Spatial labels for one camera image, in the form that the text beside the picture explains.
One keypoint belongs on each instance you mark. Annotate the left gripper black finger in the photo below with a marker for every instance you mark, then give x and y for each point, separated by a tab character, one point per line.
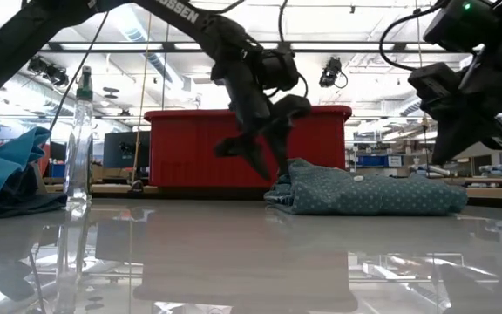
286	131
251	154

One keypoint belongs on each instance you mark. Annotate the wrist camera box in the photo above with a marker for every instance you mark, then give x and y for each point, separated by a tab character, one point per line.
279	70
434	80

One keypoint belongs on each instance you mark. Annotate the green dotted shirt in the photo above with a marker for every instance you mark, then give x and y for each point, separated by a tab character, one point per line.
364	196

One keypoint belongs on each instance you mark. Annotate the blue storage bins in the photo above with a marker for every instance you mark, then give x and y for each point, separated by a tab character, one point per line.
371	160

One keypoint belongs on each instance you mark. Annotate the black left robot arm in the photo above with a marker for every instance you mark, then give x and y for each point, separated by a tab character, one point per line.
15	43

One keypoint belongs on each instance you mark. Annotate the black hanging camera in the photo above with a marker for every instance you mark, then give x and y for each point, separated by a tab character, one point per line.
331	72

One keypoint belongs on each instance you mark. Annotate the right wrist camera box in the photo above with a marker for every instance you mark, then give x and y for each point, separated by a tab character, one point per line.
434	80

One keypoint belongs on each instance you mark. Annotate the black monitor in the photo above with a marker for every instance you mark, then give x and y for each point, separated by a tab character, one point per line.
120	150

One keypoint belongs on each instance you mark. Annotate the plain dark navy garment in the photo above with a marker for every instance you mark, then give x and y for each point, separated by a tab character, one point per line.
20	205

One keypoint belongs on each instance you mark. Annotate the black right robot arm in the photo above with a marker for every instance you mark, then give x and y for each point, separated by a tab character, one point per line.
460	26

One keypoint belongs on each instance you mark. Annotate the red plastic bin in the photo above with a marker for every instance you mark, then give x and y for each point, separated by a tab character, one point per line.
181	148

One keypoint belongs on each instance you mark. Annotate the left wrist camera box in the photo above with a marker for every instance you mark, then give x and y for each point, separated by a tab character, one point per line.
279	70

